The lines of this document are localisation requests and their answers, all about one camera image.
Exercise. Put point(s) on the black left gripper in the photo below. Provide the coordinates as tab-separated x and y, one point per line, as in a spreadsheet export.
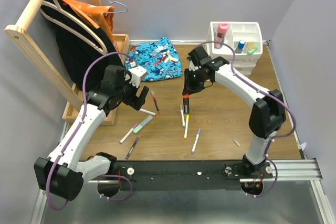
138	102

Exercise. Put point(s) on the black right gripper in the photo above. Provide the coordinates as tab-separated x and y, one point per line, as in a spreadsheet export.
188	87

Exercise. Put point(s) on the orange black highlighter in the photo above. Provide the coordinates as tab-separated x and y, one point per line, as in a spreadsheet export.
186	103

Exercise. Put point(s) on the red clear-cap pen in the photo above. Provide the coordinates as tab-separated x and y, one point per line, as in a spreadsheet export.
155	101

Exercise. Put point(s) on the pink cap white marker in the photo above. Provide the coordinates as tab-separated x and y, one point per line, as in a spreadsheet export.
148	112

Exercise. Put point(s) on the mint grey highlighter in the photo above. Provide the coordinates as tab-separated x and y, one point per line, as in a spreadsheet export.
142	124

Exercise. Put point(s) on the grey cap white marker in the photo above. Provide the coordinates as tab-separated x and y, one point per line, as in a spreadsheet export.
182	116

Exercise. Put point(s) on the purple cap white marker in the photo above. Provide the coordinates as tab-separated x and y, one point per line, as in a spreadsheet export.
128	134

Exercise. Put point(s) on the yellow cap white marker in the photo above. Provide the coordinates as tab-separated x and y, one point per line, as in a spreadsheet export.
187	119

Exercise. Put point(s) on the dark purple pen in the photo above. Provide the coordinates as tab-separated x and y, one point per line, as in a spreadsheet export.
132	148

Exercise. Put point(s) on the blue cap white marker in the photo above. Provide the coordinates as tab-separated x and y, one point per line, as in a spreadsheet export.
196	141

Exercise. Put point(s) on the pink lid pen tube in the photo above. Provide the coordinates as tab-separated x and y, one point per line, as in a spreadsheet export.
219	37

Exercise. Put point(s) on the tan eraser block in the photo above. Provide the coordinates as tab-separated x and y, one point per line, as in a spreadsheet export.
250	45

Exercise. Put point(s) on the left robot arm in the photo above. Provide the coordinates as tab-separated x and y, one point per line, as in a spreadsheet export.
62	173

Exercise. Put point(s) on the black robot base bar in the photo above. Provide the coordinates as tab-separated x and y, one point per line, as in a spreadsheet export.
181	175

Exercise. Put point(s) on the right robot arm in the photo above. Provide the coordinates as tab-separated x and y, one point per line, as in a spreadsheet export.
267	112

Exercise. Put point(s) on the blue shark print cloth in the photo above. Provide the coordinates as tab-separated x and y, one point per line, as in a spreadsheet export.
159	58

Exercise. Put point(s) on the wooden clothes rack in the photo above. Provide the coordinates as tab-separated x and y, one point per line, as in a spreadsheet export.
18	33

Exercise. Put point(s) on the white drawer organizer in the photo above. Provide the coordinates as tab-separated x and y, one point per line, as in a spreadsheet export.
247	31

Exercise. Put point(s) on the black hanging garment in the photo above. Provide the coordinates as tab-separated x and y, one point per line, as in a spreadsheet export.
76	54

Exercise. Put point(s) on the orange garment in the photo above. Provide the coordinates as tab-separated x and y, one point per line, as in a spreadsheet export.
98	19

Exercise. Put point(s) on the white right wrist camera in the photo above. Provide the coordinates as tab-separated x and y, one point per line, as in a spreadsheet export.
193	61

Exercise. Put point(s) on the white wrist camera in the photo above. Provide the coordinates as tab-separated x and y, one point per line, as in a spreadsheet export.
135	75
193	61

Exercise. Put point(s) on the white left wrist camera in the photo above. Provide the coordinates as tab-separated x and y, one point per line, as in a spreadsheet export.
135	75

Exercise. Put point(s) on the aluminium rail frame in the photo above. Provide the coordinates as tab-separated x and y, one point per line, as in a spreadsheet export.
283	170

